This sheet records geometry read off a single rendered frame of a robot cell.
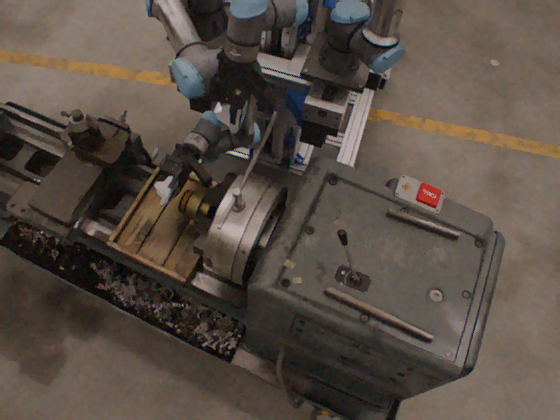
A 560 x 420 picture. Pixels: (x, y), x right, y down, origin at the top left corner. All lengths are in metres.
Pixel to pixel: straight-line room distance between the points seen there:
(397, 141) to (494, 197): 0.68
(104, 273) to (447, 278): 1.31
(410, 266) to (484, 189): 1.88
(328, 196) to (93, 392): 1.60
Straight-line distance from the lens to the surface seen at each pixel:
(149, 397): 2.43
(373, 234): 1.27
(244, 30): 1.07
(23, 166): 2.01
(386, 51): 1.51
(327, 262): 1.22
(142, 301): 1.92
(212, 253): 1.33
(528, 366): 2.80
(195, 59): 1.35
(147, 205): 1.72
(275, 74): 1.79
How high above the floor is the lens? 2.37
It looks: 62 degrees down
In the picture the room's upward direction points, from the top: 8 degrees clockwise
